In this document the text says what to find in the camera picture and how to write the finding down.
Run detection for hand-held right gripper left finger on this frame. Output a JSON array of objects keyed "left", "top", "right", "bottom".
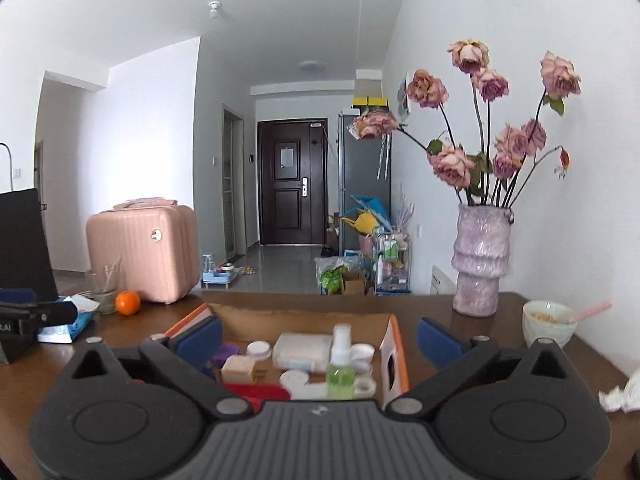
[{"left": 59, "top": 316, "right": 253, "bottom": 422}]

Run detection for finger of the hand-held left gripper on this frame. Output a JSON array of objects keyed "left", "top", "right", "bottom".
[{"left": 3, "top": 287, "right": 79, "bottom": 333}]

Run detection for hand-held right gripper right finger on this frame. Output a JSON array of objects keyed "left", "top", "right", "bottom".
[{"left": 384, "top": 315, "right": 584, "bottom": 423}]

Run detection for purple ridged cap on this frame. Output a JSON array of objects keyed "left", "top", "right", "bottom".
[{"left": 211, "top": 343, "right": 241, "bottom": 369}]

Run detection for red flat pack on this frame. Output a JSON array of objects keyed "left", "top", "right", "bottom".
[{"left": 222, "top": 383, "right": 292, "bottom": 402}]

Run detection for small white jar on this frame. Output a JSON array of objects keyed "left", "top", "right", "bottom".
[{"left": 349, "top": 343, "right": 375, "bottom": 375}]

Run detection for green spray bottle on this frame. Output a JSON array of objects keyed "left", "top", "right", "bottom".
[{"left": 325, "top": 323, "right": 357, "bottom": 401}]

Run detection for white round lid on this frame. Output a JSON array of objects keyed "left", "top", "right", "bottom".
[{"left": 278, "top": 369, "right": 310, "bottom": 394}]

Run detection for orange-edged cardboard box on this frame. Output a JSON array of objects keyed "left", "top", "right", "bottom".
[{"left": 164, "top": 302, "right": 412, "bottom": 412}]

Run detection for white tube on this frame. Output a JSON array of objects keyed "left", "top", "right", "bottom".
[{"left": 290, "top": 384, "right": 330, "bottom": 401}]

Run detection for blue tissue pack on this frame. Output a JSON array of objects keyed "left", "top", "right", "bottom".
[{"left": 37, "top": 294, "right": 99, "bottom": 345}]

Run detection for glass with wooden sticks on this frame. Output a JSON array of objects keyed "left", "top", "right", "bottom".
[{"left": 85, "top": 259, "right": 121, "bottom": 315}]

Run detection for white flat carton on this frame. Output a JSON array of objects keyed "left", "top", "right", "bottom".
[{"left": 429, "top": 264, "right": 457, "bottom": 296}]

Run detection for blue pet feeder stand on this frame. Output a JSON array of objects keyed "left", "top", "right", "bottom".
[{"left": 201, "top": 253, "right": 237, "bottom": 290}]

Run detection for orange fruit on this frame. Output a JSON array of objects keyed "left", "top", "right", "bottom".
[{"left": 114, "top": 289, "right": 142, "bottom": 317}]

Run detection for lilac glittery vase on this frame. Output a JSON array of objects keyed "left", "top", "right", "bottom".
[{"left": 451, "top": 203, "right": 516, "bottom": 319}]

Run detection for brown cardboard floor box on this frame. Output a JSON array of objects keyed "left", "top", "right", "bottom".
[{"left": 341, "top": 272, "right": 368, "bottom": 295}]

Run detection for pink suitcase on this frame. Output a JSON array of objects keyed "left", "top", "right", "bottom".
[{"left": 85, "top": 198, "right": 201, "bottom": 305}]

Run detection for pale green bowl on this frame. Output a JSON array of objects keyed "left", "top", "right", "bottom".
[{"left": 522, "top": 300, "right": 579, "bottom": 349}]

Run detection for green plastic bag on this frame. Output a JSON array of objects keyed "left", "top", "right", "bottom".
[{"left": 315, "top": 257, "right": 352, "bottom": 295}]

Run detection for pale decorative feather sticks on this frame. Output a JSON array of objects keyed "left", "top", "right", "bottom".
[{"left": 394, "top": 184, "right": 417, "bottom": 232}]

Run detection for blue bag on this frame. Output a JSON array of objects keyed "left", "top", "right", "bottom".
[{"left": 349, "top": 194, "right": 392, "bottom": 231}]

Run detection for grey interior door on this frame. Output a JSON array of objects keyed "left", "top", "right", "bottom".
[{"left": 222, "top": 104, "right": 246, "bottom": 261}]

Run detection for dark brown entrance door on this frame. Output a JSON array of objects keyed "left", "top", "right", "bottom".
[{"left": 257, "top": 118, "right": 329, "bottom": 247}]

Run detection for crumpled white tissue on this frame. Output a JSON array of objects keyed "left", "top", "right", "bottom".
[{"left": 598, "top": 367, "right": 640, "bottom": 414}]

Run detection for grey refrigerator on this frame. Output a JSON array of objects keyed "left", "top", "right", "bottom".
[{"left": 337, "top": 111, "right": 392, "bottom": 262}]

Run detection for dried pink rose bouquet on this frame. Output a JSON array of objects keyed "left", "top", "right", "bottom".
[{"left": 352, "top": 38, "right": 584, "bottom": 209}]

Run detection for thin dark cable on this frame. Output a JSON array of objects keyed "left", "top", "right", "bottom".
[{"left": 0, "top": 142, "right": 14, "bottom": 194}]

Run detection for wire storage rack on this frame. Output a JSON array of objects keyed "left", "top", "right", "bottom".
[{"left": 369, "top": 229, "right": 412, "bottom": 295}]

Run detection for white wall panel box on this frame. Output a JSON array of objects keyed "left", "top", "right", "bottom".
[{"left": 397, "top": 72, "right": 414, "bottom": 124}]

